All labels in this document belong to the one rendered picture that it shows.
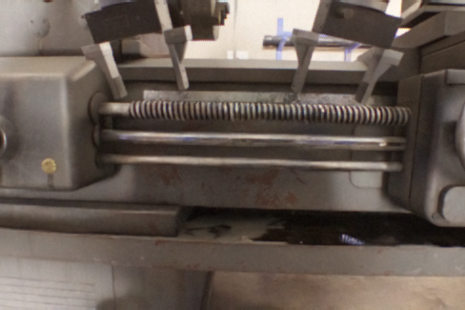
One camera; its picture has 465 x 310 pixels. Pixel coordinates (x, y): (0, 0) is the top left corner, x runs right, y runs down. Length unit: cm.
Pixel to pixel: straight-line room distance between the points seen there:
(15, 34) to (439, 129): 95
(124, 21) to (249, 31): 365
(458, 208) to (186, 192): 58
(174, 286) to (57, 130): 44
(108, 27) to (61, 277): 61
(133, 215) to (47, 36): 48
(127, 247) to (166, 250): 8
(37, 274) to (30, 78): 49
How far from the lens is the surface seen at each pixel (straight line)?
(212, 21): 83
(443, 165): 60
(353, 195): 72
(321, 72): 65
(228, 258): 52
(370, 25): 49
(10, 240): 71
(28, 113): 62
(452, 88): 60
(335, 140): 57
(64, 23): 76
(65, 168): 58
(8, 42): 85
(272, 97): 61
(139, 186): 70
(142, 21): 47
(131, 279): 73
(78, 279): 79
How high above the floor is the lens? 69
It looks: 7 degrees down
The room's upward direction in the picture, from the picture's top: 1 degrees clockwise
